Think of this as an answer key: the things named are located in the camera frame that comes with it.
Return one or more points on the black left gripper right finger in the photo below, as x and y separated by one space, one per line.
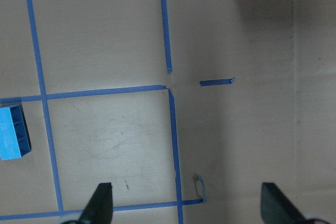
276 207

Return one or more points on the blue toy block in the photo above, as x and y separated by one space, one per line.
15 141

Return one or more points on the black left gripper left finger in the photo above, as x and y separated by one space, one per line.
99 208

